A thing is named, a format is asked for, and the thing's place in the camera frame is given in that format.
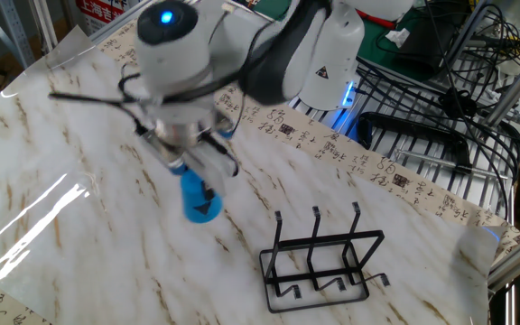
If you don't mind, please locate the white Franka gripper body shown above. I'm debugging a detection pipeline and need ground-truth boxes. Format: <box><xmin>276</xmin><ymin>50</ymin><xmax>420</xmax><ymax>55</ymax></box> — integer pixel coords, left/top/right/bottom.
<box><xmin>182</xmin><ymin>135</ymin><xmax>241</xmax><ymax>200</ymax></box>

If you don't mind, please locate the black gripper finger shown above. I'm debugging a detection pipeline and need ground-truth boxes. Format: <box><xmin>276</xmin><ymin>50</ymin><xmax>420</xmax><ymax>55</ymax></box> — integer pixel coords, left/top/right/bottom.
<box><xmin>200</xmin><ymin>179</ymin><xmax>217</xmax><ymax>203</ymax></box>

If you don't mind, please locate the blue plastic cup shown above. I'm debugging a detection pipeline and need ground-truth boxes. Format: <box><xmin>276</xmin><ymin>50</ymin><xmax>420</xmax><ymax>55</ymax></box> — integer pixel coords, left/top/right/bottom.
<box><xmin>179</xmin><ymin>167</ymin><xmax>224</xmax><ymax>225</ymax></box>

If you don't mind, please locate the marble pattern glossy sheet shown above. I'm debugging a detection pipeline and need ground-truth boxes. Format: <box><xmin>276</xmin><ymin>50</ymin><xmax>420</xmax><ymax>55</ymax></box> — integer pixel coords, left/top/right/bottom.
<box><xmin>0</xmin><ymin>24</ymin><xmax>501</xmax><ymax>325</ymax></box>

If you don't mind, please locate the red white printed box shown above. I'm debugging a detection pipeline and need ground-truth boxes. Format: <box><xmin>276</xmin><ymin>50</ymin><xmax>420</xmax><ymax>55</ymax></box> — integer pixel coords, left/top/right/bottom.
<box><xmin>75</xmin><ymin>0</ymin><xmax>139</xmax><ymax>35</ymax></box>

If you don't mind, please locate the green mat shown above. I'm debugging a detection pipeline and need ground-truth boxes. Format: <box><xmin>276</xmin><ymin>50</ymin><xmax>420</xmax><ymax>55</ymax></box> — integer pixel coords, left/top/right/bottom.
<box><xmin>357</xmin><ymin>8</ymin><xmax>428</xmax><ymax>82</ymax></box>

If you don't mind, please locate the red marker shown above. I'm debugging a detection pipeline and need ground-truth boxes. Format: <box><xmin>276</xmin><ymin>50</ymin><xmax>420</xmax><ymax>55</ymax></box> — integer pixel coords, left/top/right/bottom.
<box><xmin>357</xmin><ymin>8</ymin><xmax>399</xmax><ymax>31</ymax></box>

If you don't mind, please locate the crumpled white paper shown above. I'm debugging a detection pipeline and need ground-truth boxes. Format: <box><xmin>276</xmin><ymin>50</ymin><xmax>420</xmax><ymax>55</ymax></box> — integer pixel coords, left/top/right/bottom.
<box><xmin>385</xmin><ymin>27</ymin><xmax>412</xmax><ymax>49</ymax></box>

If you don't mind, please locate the silver metal rod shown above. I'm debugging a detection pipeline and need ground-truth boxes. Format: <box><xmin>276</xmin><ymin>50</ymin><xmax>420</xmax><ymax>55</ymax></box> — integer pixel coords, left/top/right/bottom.
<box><xmin>394</xmin><ymin>150</ymin><xmax>510</xmax><ymax>181</ymax></box>

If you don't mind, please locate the blue grey shelf upright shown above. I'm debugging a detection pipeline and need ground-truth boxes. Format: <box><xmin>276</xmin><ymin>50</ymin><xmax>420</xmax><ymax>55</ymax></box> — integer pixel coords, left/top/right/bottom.
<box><xmin>0</xmin><ymin>0</ymin><xmax>36</xmax><ymax>69</ymax></box>

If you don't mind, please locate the black bag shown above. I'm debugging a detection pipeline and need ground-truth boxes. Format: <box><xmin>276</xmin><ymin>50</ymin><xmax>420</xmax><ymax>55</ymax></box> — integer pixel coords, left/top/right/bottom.
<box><xmin>395</xmin><ymin>17</ymin><xmax>458</xmax><ymax>80</ymax></box>

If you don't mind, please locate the black power adapter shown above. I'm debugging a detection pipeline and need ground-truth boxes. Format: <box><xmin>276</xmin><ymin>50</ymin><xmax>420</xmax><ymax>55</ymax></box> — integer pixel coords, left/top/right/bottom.
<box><xmin>438</xmin><ymin>88</ymin><xmax>478</xmax><ymax>119</ymax></box>

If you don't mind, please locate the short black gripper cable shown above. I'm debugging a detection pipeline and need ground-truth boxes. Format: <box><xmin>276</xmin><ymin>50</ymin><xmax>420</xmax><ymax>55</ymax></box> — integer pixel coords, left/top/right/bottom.
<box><xmin>199</xmin><ymin>129</ymin><xmax>241</xmax><ymax>178</ymax></box>

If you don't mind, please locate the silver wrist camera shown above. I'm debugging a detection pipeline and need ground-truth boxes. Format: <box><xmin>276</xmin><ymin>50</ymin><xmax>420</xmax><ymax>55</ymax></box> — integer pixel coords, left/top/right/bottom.
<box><xmin>140</xmin><ymin>128</ymin><xmax>188</xmax><ymax>177</ymax></box>

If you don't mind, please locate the black wire cup rack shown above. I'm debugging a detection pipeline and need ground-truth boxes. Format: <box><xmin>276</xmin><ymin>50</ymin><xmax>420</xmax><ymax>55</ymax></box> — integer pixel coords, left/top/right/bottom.
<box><xmin>258</xmin><ymin>201</ymin><xmax>391</xmax><ymax>315</ymax></box>

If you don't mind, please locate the black strap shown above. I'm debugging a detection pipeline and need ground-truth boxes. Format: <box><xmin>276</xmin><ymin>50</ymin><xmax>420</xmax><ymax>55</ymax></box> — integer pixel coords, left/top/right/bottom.
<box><xmin>357</xmin><ymin>111</ymin><xmax>472</xmax><ymax>169</ymax></box>

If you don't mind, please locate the white metal post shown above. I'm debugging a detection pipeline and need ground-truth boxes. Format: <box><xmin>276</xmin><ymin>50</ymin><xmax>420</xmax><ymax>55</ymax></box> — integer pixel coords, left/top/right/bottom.
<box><xmin>29</xmin><ymin>0</ymin><xmax>59</xmax><ymax>53</ymax></box>

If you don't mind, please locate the aluminium frame post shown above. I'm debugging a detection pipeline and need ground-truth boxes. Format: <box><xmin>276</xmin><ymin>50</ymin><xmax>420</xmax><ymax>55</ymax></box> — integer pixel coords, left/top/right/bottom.
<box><xmin>485</xmin><ymin>42</ymin><xmax>520</xmax><ymax>128</ymax></box>

